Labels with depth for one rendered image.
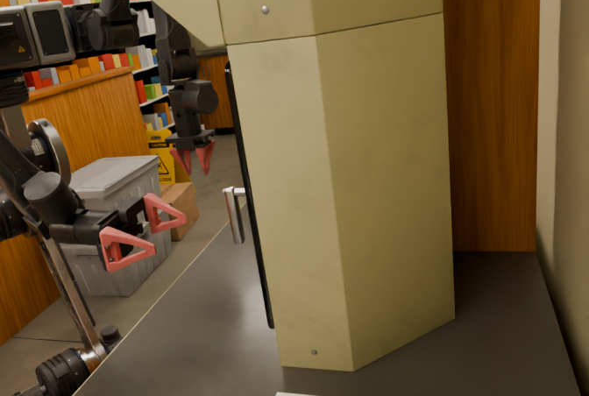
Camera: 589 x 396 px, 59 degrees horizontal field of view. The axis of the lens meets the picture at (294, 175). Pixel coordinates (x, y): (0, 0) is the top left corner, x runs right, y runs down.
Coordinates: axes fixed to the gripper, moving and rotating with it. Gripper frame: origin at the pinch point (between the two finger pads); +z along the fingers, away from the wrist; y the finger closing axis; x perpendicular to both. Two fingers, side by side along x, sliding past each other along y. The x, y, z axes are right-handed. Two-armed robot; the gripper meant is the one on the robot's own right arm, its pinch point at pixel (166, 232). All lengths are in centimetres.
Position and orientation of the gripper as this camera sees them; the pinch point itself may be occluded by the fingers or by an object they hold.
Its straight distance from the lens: 83.2
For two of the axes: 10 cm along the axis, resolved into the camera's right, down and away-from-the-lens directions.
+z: 9.6, 0.3, -2.9
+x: 0.8, 9.2, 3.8
